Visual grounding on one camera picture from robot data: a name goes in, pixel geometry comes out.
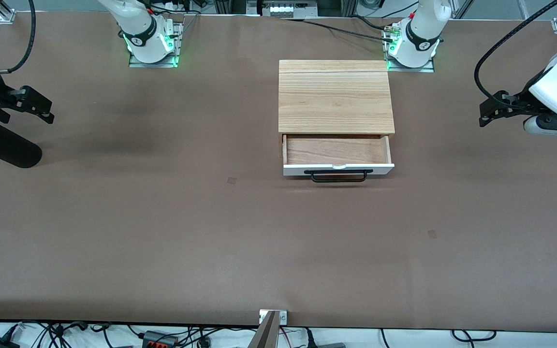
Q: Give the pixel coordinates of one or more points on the black power adapter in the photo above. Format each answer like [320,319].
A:
[0,343]

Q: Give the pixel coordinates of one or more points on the black ribbed cylinder vase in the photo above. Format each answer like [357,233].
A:
[12,152]

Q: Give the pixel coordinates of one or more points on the white power strip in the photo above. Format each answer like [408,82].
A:
[285,8]

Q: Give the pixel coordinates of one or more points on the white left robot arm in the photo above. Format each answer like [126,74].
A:
[423,29]

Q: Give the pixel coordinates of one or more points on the aluminium camera post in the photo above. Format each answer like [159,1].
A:
[265,333]

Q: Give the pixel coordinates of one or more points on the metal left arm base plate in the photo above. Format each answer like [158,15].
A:
[428,68]

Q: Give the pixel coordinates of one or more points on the metal table edge bracket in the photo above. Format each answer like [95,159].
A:
[282,317]

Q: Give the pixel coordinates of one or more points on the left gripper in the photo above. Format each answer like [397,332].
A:
[520,101]

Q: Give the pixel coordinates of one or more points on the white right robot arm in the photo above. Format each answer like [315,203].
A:
[138,19]

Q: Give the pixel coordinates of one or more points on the wooden drawer cabinet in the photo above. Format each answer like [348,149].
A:
[336,96]

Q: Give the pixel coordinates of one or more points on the white-fronted wooden drawer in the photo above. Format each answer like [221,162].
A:
[336,151]

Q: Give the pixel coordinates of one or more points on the black orange connector box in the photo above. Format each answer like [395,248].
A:
[160,340]

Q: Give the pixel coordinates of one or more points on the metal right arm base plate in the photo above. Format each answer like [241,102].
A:
[178,43]

